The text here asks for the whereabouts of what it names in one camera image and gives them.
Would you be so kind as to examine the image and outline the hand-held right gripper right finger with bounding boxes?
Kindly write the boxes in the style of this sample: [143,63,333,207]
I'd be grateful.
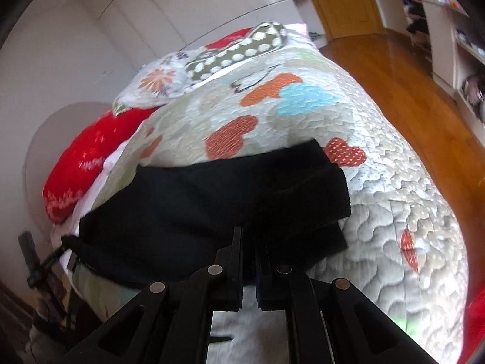
[255,244,436,364]

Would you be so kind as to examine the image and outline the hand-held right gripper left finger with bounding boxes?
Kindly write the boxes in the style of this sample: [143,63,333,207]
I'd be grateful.
[57,227,244,364]

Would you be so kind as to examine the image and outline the black pants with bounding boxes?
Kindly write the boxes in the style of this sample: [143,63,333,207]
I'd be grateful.
[61,138,351,289]

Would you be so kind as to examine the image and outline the heart-printed quilt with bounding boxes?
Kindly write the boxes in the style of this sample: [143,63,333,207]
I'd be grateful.
[72,40,470,364]

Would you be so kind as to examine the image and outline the long red pillow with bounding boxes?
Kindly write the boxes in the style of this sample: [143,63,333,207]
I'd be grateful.
[42,26,254,224]

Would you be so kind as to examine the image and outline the white floral pillow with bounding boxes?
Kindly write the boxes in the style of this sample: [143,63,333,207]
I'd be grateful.
[114,47,213,116]

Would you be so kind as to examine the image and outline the red cloth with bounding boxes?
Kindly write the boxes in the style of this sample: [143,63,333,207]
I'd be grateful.
[464,294,485,364]

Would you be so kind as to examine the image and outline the green white-patterned pillow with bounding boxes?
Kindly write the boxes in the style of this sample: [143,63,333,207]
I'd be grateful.
[186,22,289,84]

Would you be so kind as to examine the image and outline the white rounded headboard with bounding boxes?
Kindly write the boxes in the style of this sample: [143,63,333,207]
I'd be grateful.
[23,100,114,232]

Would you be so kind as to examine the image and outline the glossy white wardrobe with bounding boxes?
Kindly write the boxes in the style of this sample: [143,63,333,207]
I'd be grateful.
[64,0,315,72]

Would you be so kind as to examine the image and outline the wooden door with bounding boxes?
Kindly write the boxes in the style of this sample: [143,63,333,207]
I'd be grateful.
[296,0,384,40]

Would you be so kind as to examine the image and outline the white shelf unit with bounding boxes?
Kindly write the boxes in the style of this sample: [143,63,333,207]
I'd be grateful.
[386,0,485,124]

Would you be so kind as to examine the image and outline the black metal frame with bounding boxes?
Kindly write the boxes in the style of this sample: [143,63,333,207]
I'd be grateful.
[17,231,78,349]

